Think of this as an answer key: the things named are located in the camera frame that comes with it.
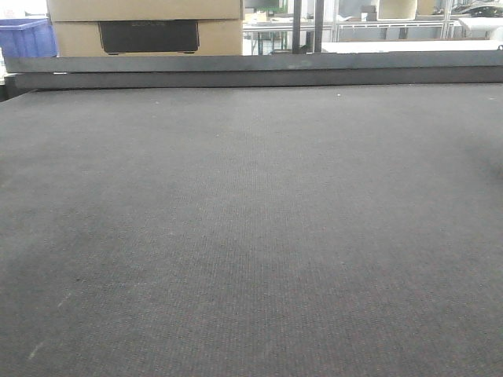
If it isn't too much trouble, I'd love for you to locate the beige box on shelf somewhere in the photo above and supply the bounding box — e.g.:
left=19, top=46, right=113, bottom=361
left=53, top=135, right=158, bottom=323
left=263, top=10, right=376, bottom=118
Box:
left=376, top=0, right=417, bottom=21

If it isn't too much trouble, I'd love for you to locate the white background table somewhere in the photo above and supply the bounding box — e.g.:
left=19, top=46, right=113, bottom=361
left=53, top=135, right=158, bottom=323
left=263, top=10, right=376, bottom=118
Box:
left=321, top=39, right=502, bottom=53

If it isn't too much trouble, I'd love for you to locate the lower dark foam board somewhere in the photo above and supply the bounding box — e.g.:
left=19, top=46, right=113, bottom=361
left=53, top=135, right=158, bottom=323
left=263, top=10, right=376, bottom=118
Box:
left=13, top=66, right=502, bottom=90

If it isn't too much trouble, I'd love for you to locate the upper cardboard box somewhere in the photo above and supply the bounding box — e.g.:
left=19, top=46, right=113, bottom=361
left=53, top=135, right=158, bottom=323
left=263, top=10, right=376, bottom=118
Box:
left=47, top=0, right=243, bottom=22

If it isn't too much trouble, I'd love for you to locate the blue plastic crate background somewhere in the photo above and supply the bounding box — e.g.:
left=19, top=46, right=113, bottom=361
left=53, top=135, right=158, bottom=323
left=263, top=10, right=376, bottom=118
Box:
left=1, top=17, right=58, bottom=58

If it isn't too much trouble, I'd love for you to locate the dark grey foam board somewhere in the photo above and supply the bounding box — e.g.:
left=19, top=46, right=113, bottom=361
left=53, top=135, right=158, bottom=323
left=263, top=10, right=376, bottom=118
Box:
left=5, top=49, right=502, bottom=74

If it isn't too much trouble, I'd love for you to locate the aluminium frame shelf background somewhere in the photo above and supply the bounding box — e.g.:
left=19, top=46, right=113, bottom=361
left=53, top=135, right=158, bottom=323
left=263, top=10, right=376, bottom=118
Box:
left=243, top=19, right=461, bottom=40

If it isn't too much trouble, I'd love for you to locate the lower cardboard box with handle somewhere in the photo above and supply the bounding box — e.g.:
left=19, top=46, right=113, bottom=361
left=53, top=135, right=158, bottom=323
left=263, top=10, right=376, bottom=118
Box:
left=53, top=20, right=243, bottom=57

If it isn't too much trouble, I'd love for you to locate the black vertical post left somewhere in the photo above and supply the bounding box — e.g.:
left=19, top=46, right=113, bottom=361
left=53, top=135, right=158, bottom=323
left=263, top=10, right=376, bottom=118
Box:
left=292, top=0, right=302, bottom=54

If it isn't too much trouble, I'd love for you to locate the black vertical post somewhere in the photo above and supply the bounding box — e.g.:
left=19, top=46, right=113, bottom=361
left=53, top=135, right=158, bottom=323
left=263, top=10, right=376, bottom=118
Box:
left=292, top=0, right=302, bottom=54
left=313, top=0, right=325, bottom=53

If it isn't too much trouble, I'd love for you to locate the black vertical post right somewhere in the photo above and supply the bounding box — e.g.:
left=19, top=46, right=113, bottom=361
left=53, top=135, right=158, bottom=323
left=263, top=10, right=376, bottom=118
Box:
left=313, top=0, right=325, bottom=53

